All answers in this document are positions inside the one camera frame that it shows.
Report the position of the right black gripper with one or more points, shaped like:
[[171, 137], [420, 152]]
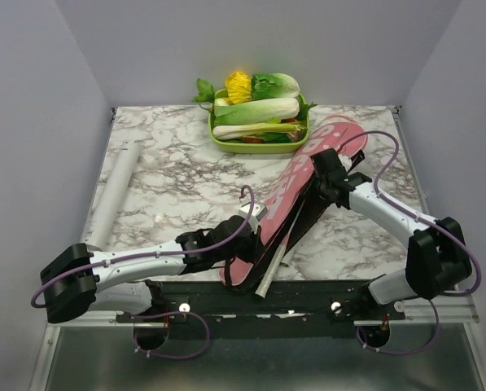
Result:
[[321, 179]]

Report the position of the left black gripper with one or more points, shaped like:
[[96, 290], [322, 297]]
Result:
[[247, 243]]

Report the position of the pink racket bag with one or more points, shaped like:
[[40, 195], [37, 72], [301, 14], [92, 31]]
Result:
[[292, 205]]

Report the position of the white shuttlecock tube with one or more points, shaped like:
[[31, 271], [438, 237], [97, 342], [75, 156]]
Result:
[[112, 195]]

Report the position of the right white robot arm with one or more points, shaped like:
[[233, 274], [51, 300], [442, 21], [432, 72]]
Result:
[[435, 259]]

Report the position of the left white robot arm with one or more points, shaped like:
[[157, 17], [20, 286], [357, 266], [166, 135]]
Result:
[[71, 282]]

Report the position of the green vegetable basket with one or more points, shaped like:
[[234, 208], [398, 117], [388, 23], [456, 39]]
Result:
[[273, 143]]

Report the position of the white green napa cabbage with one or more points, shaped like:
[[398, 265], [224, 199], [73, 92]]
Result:
[[256, 111]]

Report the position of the white green celery stalk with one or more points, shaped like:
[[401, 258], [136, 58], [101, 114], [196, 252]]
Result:
[[227, 132]]

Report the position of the dark green lettuce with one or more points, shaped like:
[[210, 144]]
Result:
[[273, 85]]

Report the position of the yellow leafy vegetable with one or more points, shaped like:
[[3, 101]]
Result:
[[238, 87]]

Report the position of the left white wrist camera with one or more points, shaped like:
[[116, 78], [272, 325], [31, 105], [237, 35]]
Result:
[[257, 210]]

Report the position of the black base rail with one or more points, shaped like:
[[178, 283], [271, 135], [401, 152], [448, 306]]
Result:
[[291, 309]]

